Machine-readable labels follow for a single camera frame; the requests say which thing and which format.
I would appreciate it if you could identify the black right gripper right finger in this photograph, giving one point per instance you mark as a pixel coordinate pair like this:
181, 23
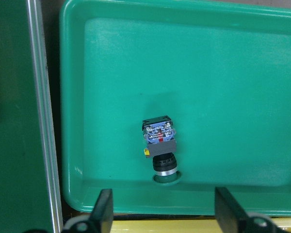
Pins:
230, 216

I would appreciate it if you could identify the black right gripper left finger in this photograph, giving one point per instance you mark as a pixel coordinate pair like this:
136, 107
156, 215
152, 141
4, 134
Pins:
101, 217

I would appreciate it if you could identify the green push button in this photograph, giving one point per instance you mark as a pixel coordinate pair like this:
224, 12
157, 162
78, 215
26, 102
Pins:
159, 134

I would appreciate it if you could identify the yellow plastic tray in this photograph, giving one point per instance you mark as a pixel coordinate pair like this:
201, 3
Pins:
149, 223

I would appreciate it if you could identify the green conveyor belt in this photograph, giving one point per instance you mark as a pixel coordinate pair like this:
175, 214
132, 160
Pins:
29, 184

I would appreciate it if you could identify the green plastic tray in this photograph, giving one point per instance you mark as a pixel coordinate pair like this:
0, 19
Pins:
221, 71

